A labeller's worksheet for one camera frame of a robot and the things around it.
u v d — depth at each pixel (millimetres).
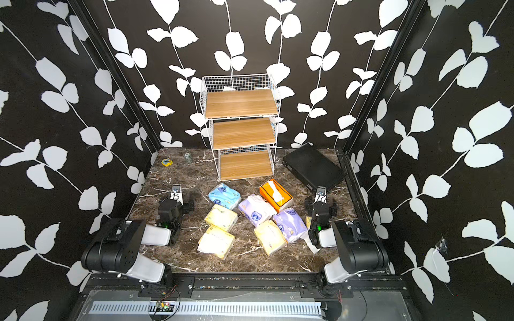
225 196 956
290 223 855
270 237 824
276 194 924
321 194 782
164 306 702
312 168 1549
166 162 1138
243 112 980
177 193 781
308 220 875
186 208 838
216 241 816
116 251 447
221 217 885
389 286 761
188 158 1113
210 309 701
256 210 878
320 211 700
